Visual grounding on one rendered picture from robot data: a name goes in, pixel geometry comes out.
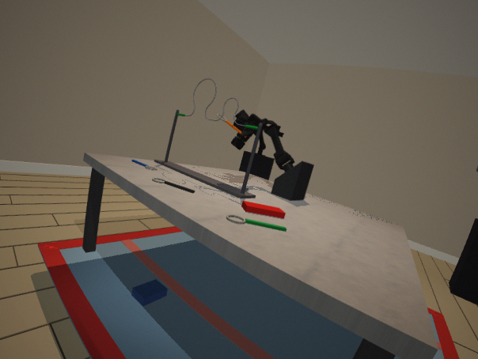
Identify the red rectangular block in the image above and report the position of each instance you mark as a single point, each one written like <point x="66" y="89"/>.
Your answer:
<point x="262" y="209"/>

